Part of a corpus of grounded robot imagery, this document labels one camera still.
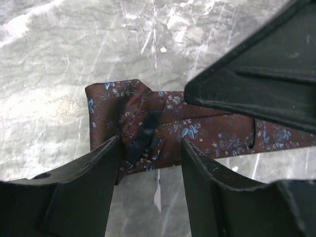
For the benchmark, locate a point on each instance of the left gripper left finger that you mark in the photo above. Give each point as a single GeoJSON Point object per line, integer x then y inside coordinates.
{"type": "Point", "coordinates": [70, 201]}

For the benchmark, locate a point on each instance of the brown floral necktie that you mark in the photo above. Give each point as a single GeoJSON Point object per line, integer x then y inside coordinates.
{"type": "Point", "coordinates": [152, 124]}

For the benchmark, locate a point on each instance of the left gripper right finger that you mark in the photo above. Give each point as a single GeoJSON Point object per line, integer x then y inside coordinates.
{"type": "Point", "coordinates": [223, 203]}

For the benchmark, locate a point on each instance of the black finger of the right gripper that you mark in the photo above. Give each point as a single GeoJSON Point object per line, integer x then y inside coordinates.
{"type": "Point", "coordinates": [271, 75]}

